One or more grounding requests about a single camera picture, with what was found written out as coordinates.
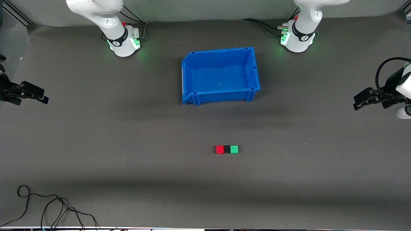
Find blue plastic bin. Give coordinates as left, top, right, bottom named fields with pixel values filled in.
left=181, top=47, right=260, bottom=106

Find black right arm base cable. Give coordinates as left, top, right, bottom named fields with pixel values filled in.
left=122, top=4, right=147, bottom=39

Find black frame rail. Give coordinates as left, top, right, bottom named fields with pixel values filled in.
left=2, top=0, right=33, bottom=25

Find black left arm base cable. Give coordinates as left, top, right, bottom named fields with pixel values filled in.
left=242, top=18, right=289, bottom=36

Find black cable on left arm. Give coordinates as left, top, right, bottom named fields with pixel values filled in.
left=376, top=57, right=411, bottom=97

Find black arm base cable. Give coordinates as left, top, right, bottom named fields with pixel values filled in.
left=242, top=18, right=289, bottom=36
left=122, top=4, right=147, bottom=39

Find thin black loose cable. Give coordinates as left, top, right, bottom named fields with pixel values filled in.
left=40, top=197, right=99, bottom=231
left=0, top=185, right=69, bottom=229

